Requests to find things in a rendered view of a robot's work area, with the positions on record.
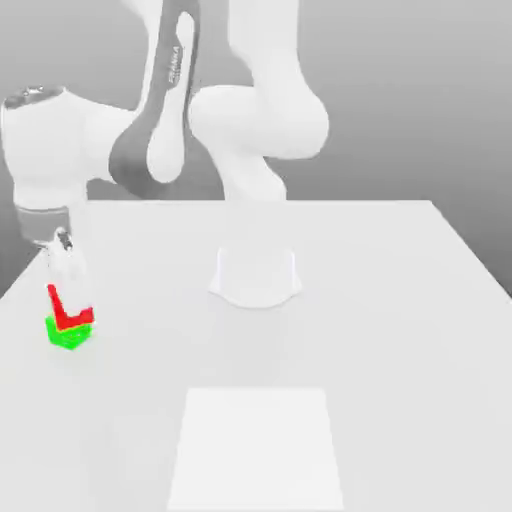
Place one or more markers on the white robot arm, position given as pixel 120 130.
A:
pixel 256 120

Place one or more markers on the small red cube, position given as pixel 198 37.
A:
pixel 64 316

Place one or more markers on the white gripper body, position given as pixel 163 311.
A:
pixel 67 267

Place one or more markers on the small green cube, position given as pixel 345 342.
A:
pixel 64 338

